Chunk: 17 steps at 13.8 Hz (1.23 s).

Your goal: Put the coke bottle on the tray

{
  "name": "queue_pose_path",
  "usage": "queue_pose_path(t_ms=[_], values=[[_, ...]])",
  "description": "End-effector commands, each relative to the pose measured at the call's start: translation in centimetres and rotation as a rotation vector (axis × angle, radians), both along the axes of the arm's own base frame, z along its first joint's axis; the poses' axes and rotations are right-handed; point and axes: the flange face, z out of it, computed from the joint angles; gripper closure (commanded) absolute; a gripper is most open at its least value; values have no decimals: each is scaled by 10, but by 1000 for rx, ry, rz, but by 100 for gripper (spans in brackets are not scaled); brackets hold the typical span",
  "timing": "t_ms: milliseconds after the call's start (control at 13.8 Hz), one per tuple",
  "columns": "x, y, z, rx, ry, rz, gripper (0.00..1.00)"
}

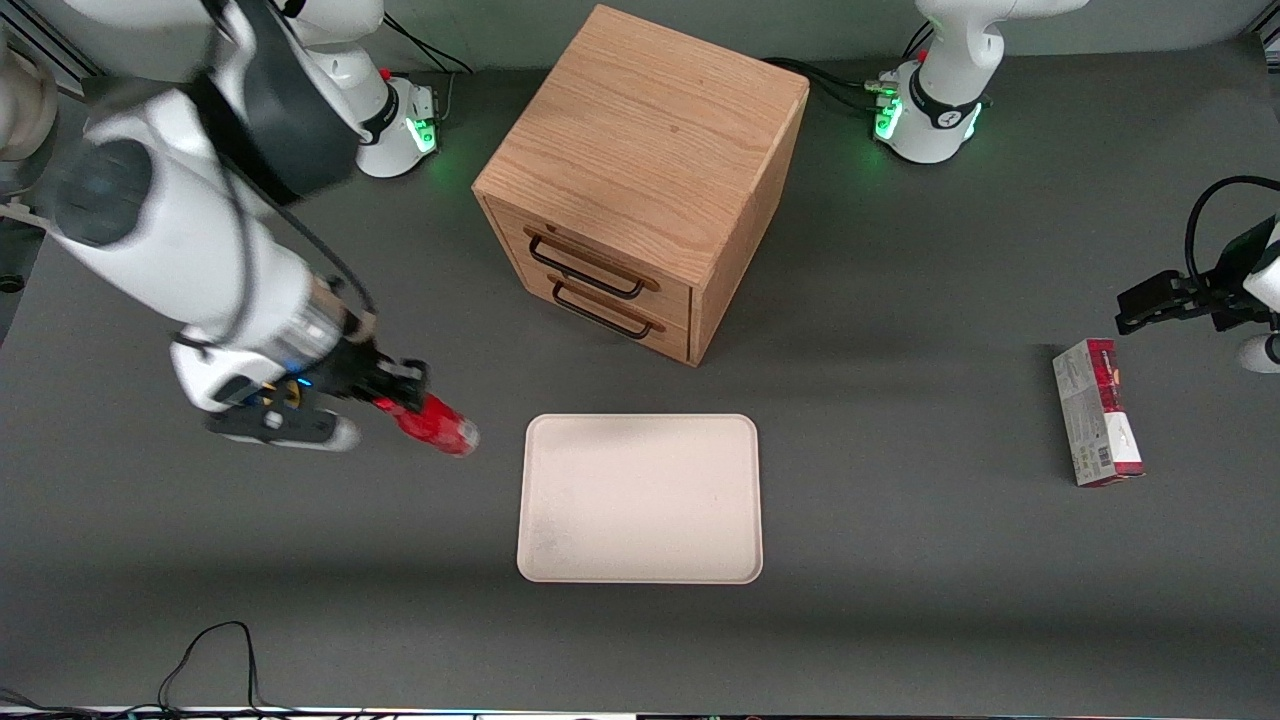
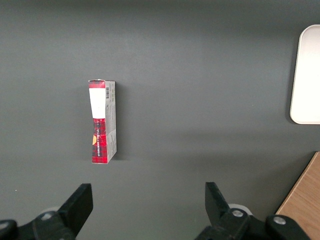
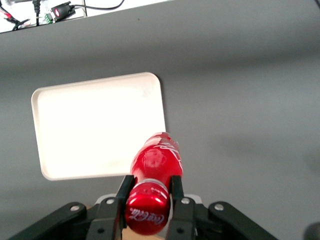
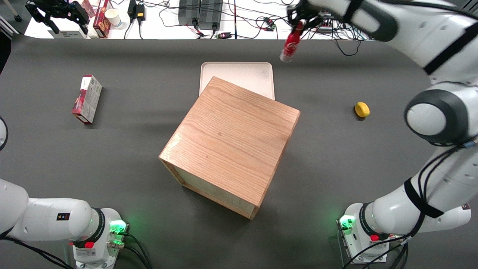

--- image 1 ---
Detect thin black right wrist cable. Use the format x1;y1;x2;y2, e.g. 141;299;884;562
228;170;379;316

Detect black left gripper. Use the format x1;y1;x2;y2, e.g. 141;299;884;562
1116;220;1280;336

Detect black left arm base cables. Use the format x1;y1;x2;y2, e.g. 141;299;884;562
762;20;936;113

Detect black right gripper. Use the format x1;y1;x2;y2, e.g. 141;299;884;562
298;340;432;413

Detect black arm base cables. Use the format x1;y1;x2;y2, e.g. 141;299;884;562
378;14;473;119
762;20;936;113

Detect beige rectangular tray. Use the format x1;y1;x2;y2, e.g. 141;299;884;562
516;413;764;585

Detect red coke bottle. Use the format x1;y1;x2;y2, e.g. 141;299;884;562
372;392;482;459

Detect grey and red carton box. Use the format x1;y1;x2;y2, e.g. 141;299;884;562
1051;338;1147;489

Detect wooden drawer cabinet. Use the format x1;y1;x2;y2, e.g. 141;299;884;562
472;4;811;368

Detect black metal drawer handle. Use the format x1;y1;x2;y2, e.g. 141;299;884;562
550;279;667;341
527;231;662;301

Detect wooden drawer front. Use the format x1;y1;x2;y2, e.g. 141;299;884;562
485;197;694;323
500;255;692;364

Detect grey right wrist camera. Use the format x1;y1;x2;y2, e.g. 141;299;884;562
204;402;362;452

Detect thin black table-edge cable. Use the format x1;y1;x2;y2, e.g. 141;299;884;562
0;620;301;720

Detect black right arm base cables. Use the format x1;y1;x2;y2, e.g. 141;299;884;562
378;14;473;119

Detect black left gripper cable loop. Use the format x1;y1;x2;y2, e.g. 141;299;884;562
1184;175;1280;293

